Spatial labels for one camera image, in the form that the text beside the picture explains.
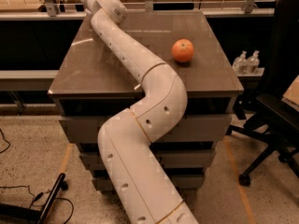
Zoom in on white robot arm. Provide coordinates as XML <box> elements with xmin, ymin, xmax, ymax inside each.
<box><xmin>81</xmin><ymin>0</ymin><xmax>198</xmax><ymax>224</ymax></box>

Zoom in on grey drawer cabinet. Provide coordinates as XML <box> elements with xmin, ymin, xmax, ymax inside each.
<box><xmin>49</xmin><ymin>11</ymin><xmax>243</xmax><ymax>179</ymax></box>

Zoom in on orange fruit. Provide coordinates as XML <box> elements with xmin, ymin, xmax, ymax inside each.
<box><xmin>171</xmin><ymin>39</ymin><xmax>194</xmax><ymax>63</ymax></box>

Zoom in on top grey drawer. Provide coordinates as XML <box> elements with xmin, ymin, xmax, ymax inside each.
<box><xmin>59</xmin><ymin>114</ymin><xmax>232</xmax><ymax>144</ymax></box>

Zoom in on clear pump bottle left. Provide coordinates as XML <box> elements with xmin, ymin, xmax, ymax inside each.
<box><xmin>233</xmin><ymin>51</ymin><xmax>247</xmax><ymax>75</ymax></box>

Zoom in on clear pump bottle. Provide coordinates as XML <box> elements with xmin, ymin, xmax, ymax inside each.
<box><xmin>246</xmin><ymin>50</ymin><xmax>260</xmax><ymax>74</ymax></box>
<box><xmin>233</xmin><ymin>51</ymin><xmax>247</xmax><ymax>75</ymax></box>

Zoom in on clear pump bottle right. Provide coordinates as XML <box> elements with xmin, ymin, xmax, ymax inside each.
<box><xmin>246</xmin><ymin>50</ymin><xmax>260</xmax><ymax>74</ymax></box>

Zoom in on black office chair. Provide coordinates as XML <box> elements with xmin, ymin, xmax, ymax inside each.
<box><xmin>227</xmin><ymin>0</ymin><xmax>299</xmax><ymax>186</ymax></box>

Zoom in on black stand base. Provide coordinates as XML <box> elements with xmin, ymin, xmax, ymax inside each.
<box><xmin>0</xmin><ymin>173</ymin><xmax>69</xmax><ymax>224</ymax></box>

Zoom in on metal railing frame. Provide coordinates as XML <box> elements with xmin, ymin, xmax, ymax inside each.
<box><xmin>36</xmin><ymin>0</ymin><xmax>281</xmax><ymax>18</ymax></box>

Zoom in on black floor cable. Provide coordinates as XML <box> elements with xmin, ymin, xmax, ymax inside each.
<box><xmin>0</xmin><ymin>128</ymin><xmax>75</xmax><ymax>224</ymax></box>

